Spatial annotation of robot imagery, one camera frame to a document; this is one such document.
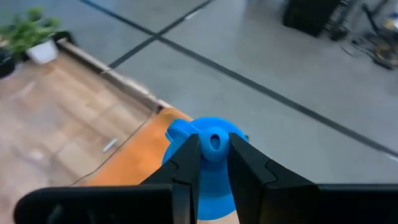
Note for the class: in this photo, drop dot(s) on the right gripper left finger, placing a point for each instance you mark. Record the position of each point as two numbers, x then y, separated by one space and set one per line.
174 199

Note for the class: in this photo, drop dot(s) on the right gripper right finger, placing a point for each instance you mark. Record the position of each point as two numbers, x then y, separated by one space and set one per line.
280 199

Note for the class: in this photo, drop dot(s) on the blue water bottle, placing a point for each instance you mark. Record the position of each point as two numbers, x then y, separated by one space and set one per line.
214 186

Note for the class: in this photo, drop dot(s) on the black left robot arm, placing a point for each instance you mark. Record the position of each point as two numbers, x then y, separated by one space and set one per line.
6 65

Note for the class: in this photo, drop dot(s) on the orange plastic bin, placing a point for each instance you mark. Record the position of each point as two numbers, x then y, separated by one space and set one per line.
140 155

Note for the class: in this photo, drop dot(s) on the clear plastic bin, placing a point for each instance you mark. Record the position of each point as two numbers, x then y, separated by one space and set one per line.
109 145

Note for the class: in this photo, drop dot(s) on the black equipment box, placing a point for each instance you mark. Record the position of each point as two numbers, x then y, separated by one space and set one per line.
311 15

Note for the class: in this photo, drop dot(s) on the green plant in white pot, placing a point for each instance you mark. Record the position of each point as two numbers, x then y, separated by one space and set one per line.
43 51

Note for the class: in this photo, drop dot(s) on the black tripod stand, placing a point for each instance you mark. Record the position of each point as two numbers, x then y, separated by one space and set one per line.
371 15

